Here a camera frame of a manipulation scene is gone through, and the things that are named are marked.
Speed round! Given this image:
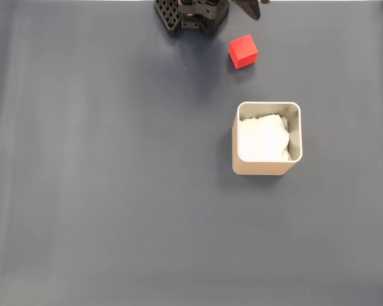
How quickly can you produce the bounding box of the red cube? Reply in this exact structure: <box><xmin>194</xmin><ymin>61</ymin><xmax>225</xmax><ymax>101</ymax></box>
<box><xmin>228</xmin><ymin>34</ymin><xmax>259</xmax><ymax>70</ymax></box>

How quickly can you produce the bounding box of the beige square box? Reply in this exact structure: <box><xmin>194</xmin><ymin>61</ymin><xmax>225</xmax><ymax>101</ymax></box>
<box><xmin>231</xmin><ymin>101</ymin><xmax>303</xmax><ymax>177</ymax></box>

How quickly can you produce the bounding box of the white crumpled tissue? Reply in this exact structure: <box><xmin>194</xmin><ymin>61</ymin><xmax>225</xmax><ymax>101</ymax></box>
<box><xmin>239</xmin><ymin>113</ymin><xmax>291</xmax><ymax>161</ymax></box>

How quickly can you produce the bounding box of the blue-grey table mat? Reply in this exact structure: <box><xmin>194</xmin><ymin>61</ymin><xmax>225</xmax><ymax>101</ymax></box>
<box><xmin>0</xmin><ymin>0</ymin><xmax>383</xmax><ymax>306</ymax></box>

